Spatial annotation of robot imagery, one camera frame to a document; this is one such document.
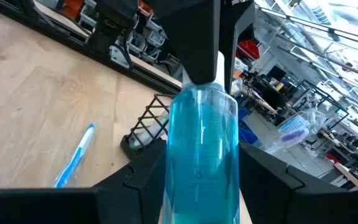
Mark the red storage bin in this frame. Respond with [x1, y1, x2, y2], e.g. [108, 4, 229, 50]
[236, 39, 260, 62]

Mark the blue mouthwash bottle white cap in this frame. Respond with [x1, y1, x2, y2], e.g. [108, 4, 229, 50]
[162, 51, 241, 224]

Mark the white arm base bracket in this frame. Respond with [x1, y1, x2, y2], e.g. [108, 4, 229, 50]
[109, 45, 131, 68]

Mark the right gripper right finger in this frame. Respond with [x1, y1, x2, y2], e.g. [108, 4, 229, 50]
[239, 141, 358, 224]

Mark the black wire basket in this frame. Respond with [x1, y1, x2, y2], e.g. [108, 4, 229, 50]
[120, 93, 180, 160]

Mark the blue white toothbrush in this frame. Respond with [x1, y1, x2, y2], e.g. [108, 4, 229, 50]
[268, 109, 326, 138]
[53, 123, 96, 189]

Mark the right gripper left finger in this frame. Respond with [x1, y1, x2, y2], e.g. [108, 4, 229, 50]
[0, 139, 168, 224]

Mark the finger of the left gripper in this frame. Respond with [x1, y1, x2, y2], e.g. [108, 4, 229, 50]
[221, 0, 257, 95]
[147, 0, 223, 86]

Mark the purple white toothbrush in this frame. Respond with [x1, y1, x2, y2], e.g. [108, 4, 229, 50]
[264, 126, 315, 155]

